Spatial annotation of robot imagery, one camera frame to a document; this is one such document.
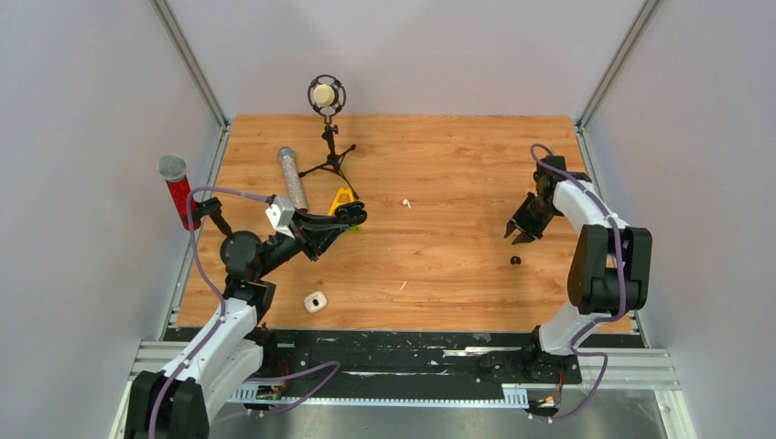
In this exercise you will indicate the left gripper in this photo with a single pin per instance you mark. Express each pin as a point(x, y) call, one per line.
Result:
point(315, 233)

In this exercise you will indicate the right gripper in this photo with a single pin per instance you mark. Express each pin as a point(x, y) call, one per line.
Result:
point(528, 231)

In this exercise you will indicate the white earbud case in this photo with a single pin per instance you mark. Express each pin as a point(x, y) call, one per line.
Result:
point(315, 302)

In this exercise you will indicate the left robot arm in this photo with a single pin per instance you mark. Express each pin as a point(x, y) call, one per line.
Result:
point(182, 399)

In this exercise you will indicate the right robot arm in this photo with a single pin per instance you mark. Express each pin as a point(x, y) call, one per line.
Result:
point(610, 268)

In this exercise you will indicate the yellow green triangle toy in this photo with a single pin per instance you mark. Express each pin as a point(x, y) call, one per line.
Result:
point(342, 196)

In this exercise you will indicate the black tripod stand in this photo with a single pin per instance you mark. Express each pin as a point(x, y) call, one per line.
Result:
point(334, 160)

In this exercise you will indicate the silver glitter microphone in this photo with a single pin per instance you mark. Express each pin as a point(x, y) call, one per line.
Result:
point(287, 159)

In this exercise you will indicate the cream microphone in shockmount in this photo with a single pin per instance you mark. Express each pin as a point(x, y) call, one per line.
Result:
point(326, 95)

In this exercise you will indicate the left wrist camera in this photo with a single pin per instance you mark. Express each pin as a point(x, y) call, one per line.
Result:
point(280, 213)

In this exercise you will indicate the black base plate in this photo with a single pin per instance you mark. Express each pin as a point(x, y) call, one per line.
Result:
point(404, 366)

